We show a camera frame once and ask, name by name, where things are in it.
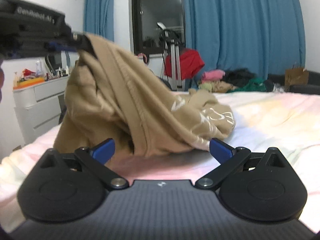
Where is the tan t-shirt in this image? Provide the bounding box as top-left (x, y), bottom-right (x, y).
top-left (54, 34), bottom-right (235, 162)

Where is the blue curtain left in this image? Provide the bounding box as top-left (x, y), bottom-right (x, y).
top-left (84, 0), bottom-right (114, 41)

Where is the blue curtain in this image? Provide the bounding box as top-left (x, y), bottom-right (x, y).
top-left (84, 0), bottom-right (114, 41)
top-left (183, 0), bottom-right (306, 78)

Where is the pastel bed sheet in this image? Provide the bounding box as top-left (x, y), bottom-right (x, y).
top-left (1, 92), bottom-right (319, 232)

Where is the orange tray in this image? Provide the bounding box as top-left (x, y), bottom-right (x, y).
top-left (13, 77), bottom-right (46, 90)

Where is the beige patterned garment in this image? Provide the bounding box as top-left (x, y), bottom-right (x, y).
top-left (199, 81), bottom-right (238, 93)

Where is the white dresser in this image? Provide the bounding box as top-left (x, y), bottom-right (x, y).
top-left (13, 76), bottom-right (69, 144)

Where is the green garment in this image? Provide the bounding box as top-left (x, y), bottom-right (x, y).
top-left (232, 78), bottom-right (267, 92)

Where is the black garment pile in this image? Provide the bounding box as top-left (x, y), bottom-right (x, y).
top-left (222, 68), bottom-right (257, 88)

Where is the dark window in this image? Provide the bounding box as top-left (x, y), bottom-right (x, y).
top-left (132, 0), bottom-right (185, 55)

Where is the pink garment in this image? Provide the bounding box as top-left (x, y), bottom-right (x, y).
top-left (201, 69), bottom-right (225, 83)

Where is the silver tripod stand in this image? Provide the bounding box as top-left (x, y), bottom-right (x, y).
top-left (157, 22), bottom-right (185, 92)

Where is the red garment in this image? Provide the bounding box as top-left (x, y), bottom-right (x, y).
top-left (180, 48), bottom-right (204, 80)

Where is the brown paper bag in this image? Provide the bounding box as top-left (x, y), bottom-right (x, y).
top-left (285, 66), bottom-right (309, 92)

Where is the black sofa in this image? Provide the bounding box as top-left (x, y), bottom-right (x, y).
top-left (267, 71), bottom-right (319, 95)

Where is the blue curtain right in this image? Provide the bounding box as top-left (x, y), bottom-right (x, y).
top-left (183, 0), bottom-right (306, 78)

